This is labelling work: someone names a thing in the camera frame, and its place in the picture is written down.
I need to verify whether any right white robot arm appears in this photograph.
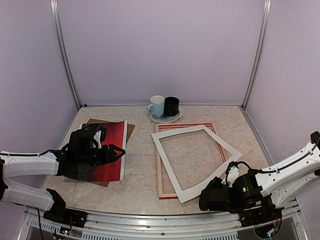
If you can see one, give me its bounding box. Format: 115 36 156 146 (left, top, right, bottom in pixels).
198 131 320 222

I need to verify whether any red and dark photo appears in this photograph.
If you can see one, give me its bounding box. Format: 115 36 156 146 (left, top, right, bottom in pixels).
61 120 129 182

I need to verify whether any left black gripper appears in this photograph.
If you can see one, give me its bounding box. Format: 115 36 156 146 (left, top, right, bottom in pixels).
76 143 125 167

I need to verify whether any left aluminium corner post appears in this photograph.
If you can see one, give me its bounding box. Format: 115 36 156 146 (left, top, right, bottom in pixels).
50 0 82 111

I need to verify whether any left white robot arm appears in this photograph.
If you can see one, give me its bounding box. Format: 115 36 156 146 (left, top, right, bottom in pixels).
0 127 126 223

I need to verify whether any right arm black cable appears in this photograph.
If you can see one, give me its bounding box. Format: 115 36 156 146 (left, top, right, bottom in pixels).
223 161 320 186

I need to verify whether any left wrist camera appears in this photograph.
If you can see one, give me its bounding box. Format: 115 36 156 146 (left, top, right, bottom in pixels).
93 127 107 149

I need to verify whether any right aluminium corner post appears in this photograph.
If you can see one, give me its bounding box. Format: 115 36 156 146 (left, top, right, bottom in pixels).
241 0 272 112

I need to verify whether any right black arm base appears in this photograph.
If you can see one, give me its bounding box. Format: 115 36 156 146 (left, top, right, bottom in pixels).
239 205 284 227

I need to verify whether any brown backing board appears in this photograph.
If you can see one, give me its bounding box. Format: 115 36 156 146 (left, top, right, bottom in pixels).
54 118 136 188

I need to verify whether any red and wood picture frame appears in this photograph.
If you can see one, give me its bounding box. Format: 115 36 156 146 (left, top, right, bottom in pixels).
155 122 229 200

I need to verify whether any light blue mug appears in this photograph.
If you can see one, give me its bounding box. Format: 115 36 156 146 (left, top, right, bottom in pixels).
147 95 165 118

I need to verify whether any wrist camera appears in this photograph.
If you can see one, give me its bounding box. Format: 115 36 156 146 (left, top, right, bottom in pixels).
225 161 240 188
93 127 107 149

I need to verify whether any white plate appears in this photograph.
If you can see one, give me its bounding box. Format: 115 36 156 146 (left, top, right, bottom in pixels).
146 109 184 124

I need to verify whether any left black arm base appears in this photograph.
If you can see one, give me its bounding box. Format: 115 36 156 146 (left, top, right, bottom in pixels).
43 188 88 228

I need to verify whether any aluminium corner post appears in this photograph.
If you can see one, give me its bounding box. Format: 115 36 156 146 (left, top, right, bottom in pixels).
50 0 82 111
241 0 272 112

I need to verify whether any dark green mug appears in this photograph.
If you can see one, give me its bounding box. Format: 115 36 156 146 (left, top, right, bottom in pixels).
164 96 180 117

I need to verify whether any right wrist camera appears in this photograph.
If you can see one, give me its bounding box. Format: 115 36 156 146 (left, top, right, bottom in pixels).
225 161 240 188

